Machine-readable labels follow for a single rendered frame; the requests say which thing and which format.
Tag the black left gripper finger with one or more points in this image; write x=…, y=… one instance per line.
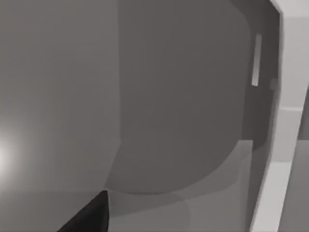
x=94, y=217

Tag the grey cabinet with dark inside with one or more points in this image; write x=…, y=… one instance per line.
x=287, y=101

